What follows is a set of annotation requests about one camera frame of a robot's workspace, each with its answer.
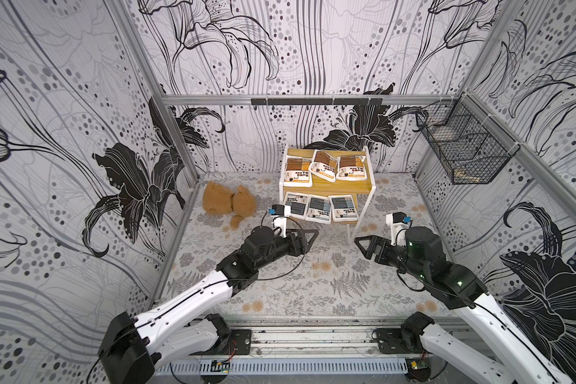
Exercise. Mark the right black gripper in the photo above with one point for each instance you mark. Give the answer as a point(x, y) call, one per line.
point(382, 247)

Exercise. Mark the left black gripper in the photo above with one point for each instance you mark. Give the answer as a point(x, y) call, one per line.
point(302, 247)

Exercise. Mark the blue coffee bag top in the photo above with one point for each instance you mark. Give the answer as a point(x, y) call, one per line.
point(318, 209)

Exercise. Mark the blue coffee bag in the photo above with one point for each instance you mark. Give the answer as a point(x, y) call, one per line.
point(343, 208)
point(318, 209)
point(298, 204)

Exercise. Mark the brown coffee bag front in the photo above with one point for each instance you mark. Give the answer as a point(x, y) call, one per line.
point(324, 166)

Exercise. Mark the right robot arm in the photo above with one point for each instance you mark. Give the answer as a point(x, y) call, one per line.
point(516, 359)

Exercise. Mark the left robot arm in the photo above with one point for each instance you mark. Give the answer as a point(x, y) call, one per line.
point(133, 347)

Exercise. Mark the wooden two-tier shelf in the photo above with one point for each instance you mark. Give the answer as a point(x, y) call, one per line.
point(361, 191)

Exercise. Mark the brown teddy bear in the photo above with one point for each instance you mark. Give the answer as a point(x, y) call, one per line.
point(221, 200)

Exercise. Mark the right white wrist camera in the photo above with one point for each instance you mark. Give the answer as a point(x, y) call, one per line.
point(398, 222)

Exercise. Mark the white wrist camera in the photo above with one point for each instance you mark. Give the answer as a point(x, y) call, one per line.
point(279, 214)
point(398, 222)

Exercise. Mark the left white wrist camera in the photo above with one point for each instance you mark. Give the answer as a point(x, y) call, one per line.
point(279, 214)

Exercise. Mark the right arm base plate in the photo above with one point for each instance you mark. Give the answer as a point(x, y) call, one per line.
point(396, 341)

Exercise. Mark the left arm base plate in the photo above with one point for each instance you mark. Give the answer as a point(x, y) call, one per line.
point(238, 343)

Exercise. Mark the black wire basket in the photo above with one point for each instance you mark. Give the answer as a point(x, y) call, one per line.
point(464, 142)

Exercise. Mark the black bar on rail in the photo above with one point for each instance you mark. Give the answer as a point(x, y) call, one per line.
point(311, 101)

